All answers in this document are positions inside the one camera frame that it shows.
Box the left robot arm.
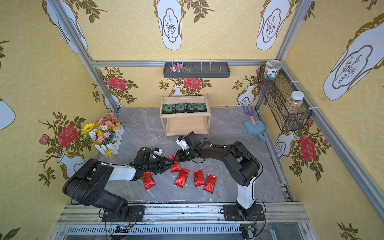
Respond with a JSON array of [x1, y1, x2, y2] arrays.
[[63, 147, 174, 222]]

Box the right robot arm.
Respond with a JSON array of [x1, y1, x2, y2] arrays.
[[175, 132, 264, 220]]

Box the small circuit board left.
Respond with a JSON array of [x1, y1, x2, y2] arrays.
[[115, 225, 131, 234]]

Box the wooden two-tier shelf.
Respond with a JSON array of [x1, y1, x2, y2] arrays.
[[160, 95, 211, 137]]

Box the black wire wall basket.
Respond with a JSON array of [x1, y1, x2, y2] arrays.
[[255, 66, 312, 132]]

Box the flower bouquet in white planter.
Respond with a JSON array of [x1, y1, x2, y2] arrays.
[[81, 113, 124, 159]]

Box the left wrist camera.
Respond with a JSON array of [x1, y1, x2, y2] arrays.
[[152, 148, 163, 156]]

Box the pink flowers in tray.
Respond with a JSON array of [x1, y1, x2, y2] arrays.
[[170, 63, 192, 73]]

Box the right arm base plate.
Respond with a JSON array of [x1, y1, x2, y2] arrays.
[[220, 203, 266, 221]]

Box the small connector right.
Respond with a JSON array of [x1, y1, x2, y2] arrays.
[[240, 226, 256, 240]]

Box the glass jar of sprinkles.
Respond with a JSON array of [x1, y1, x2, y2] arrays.
[[282, 91, 305, 117]]

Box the patterned lidded jar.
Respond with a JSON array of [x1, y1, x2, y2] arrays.
[[264, 60, 283, 80]]

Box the red tea bag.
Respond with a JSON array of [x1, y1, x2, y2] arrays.
[[141, 172, 155, 190], [169, 156, 181, 173], [204, 174, 217, 194], [194, 170, 205, 187], [175, 168, 190, 188]]

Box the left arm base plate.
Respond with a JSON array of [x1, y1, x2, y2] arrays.
[[102, 205, 145, 223]]

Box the grey wall tray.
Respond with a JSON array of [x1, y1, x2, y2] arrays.
[[163, 61, 231, 79]]

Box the purple pink toy rake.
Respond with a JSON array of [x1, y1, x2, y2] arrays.
[[243, 106, 257, 127]]

